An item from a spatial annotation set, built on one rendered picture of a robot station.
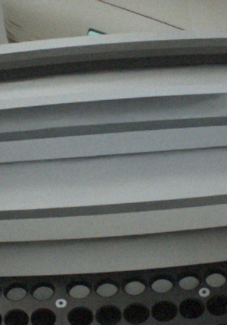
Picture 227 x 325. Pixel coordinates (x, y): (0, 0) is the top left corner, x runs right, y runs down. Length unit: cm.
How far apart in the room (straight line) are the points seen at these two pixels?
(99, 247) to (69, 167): 11
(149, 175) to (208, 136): 3
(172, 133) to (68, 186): 6
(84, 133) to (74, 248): 13
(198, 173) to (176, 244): 11
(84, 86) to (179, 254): 16
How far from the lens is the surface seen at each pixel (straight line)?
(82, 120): 44
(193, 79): 43
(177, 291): 46
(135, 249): 56
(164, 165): 45
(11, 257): 56
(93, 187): 45
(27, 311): 46
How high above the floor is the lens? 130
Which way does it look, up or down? 50 degrees down
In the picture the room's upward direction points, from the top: 5 degrees counter-clockwise
